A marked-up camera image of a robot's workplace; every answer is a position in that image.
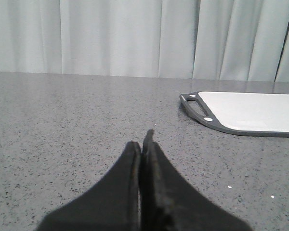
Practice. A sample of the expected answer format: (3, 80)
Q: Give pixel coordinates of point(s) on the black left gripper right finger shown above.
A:
(170, 203)

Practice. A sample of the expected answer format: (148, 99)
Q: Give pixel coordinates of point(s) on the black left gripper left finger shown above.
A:
(110, 205)

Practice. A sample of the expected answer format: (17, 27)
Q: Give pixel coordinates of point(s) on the white cutting board grey rim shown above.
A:
(240, 113)

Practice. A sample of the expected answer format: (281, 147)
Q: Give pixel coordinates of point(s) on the white-grey curtain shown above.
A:
(244, 40)

